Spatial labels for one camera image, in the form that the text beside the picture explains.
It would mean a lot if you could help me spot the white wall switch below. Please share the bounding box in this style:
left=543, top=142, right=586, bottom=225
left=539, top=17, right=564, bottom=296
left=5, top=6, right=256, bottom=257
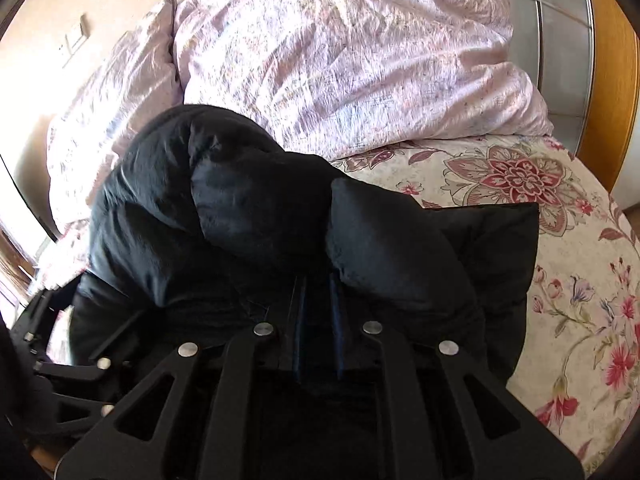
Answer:
left=60, top=12, right=91, bottom=68

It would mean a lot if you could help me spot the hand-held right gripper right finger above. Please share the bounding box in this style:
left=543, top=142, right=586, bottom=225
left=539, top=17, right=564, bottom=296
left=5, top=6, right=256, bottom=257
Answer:
left=327, top=276, right=585, bottom=480

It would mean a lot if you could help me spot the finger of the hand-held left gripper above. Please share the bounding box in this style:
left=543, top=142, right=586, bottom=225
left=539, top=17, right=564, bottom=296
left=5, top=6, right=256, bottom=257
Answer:
left=32, top=310, right=146, bottom=381
left=47, top=392, right=121, bottom=442

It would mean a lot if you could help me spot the pale pink pillow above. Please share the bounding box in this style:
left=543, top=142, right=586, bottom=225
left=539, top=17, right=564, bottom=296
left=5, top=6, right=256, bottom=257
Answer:
left=45, top=0, right=183, bottom=233

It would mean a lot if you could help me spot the pale pink crinkled quilt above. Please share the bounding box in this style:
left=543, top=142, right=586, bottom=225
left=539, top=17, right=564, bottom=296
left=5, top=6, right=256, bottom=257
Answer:
left=172, top=0, right=556, bottom=161

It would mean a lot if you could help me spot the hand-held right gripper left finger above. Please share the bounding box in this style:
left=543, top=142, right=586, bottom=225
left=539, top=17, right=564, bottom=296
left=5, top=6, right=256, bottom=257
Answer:
left=55, top=276, right=308, bottom=480

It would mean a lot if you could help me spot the black puffer jacket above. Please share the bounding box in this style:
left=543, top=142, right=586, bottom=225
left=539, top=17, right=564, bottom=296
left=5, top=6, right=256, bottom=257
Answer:
left=70, top=104, right=541, bottom=480

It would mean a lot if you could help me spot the floral bed sheet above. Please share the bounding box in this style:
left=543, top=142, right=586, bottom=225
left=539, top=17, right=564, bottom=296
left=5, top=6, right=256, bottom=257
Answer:
left=30, top=132, right=640, bottom=476

